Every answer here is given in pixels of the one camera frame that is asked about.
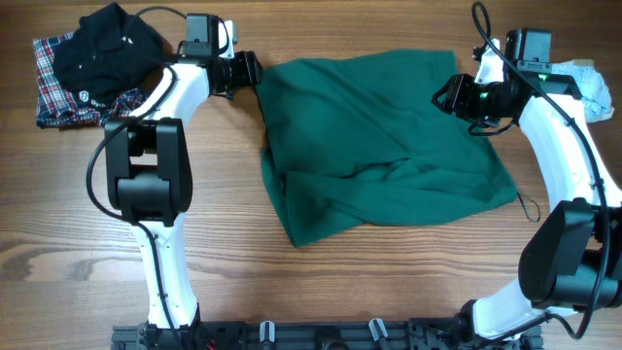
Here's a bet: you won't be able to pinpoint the black polo shirt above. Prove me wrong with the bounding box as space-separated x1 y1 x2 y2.
52 2 163 109

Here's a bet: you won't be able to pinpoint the dark green shorts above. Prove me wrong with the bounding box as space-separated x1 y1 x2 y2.
257 50 520 248

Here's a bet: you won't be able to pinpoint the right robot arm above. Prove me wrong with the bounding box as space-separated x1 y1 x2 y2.
432 27 621 346

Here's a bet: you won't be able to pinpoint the right black camera cable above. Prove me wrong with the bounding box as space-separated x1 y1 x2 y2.
466 0 613 347

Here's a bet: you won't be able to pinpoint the left black camera cable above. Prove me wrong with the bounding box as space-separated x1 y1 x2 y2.
85 5 234 347

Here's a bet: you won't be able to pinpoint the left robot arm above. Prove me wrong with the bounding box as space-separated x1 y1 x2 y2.
104 14 263 349

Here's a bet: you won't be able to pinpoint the red plaid shirt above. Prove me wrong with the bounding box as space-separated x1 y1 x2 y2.
32 32 148 129

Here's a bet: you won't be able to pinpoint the light blue striped cloth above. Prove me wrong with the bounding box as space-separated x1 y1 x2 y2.
552 59 614 123

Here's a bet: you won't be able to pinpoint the black camera cable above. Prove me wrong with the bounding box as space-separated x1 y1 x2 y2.
85 5 234 347
466 0 613 347

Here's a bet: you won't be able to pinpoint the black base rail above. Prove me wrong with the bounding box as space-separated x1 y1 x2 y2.
110 318 543 350

